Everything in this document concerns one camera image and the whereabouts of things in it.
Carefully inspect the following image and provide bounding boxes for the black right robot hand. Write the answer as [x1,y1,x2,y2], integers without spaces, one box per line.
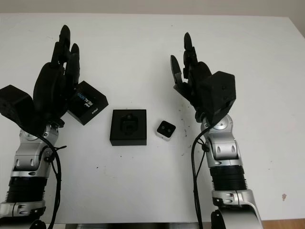
[170,32,215,123]

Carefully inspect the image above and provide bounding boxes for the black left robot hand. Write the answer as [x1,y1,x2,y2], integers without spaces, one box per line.
[32,25,83,127]

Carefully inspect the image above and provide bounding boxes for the black RealSense box lid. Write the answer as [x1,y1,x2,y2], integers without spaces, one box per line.
[66,80,109,126]

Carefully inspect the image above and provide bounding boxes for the small silver depth camera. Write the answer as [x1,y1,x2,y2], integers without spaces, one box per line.
[156,120,177,142]

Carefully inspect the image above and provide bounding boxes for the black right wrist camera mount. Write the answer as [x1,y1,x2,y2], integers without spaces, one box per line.
[199,70,236,125]

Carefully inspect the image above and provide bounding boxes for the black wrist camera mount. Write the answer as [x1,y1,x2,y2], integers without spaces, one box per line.
[0,84,38,131]
[199,70,236,125]

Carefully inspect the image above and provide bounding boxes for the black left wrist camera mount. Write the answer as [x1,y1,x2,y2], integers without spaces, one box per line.
[0,84,38,131]

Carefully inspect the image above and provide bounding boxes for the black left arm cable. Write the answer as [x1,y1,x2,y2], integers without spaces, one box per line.
[41,135,68,229]

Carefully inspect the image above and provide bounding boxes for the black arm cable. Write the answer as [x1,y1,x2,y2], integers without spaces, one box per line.
[192,118,216,229]
[41,135,68,229]

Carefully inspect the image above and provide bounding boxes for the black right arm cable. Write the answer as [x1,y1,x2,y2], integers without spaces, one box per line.
[192,118,216,229]

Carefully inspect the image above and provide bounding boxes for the black camera box base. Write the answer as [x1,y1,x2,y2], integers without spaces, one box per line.
[109,109,147,146]

